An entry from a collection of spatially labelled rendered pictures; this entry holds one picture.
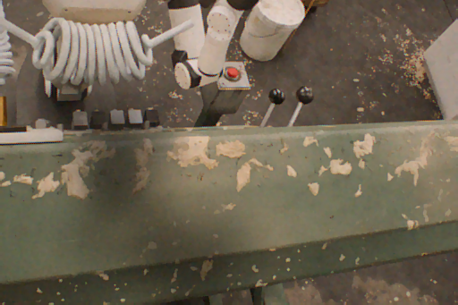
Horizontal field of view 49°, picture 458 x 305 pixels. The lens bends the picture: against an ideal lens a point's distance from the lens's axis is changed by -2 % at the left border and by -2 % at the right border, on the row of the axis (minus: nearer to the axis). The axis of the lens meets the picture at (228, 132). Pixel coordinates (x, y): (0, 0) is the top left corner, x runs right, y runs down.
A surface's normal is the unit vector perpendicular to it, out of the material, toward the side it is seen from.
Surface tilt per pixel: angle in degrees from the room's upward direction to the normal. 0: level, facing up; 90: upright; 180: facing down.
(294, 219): 32
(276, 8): 0
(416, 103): 0
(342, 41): 0
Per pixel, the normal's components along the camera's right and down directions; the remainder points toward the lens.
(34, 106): 0.30, -0.49
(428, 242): 0.37, 0.04
